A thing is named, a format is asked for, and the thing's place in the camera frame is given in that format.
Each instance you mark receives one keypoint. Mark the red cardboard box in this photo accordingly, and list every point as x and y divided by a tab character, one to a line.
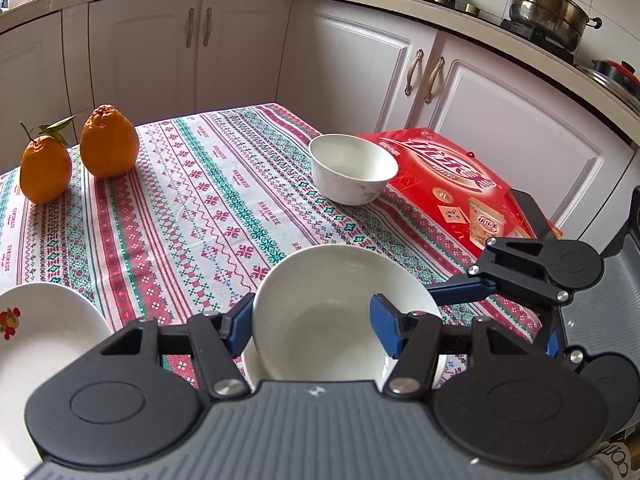
440	180

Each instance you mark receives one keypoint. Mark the white bowl with faint flowers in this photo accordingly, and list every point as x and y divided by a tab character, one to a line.
345	185

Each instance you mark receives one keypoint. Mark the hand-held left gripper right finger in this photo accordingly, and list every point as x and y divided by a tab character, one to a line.
387	322

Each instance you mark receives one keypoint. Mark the white plate with brown stain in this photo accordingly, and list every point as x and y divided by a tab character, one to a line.
50	360

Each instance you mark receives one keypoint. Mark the white cabinet door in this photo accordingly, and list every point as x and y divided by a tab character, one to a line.
145	60
250	55
525	125
30	85
350	70

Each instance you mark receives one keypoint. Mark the plain white bowl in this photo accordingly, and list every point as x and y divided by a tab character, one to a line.
320	330

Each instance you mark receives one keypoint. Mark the patterned red green tablecloth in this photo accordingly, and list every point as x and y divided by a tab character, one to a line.
200	210

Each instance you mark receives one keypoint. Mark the orange with bumpy top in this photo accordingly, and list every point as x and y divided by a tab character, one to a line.
110	145

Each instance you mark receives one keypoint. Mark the pot with red lid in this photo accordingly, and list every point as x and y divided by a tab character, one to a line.
617	72

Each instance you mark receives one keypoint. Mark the stainless steel pot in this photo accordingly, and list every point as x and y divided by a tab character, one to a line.
545	10

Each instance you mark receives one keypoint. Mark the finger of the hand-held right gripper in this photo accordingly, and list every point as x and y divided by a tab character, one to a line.
455	290
552	345

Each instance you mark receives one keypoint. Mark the black gas stove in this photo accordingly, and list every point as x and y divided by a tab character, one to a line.
480	12

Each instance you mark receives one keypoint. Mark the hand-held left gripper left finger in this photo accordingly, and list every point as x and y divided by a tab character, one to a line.
239	325

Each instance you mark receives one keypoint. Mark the black smartphone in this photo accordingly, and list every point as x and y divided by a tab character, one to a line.
535	215

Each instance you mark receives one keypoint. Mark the orange with green leaves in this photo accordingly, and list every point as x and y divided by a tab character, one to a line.
45	175

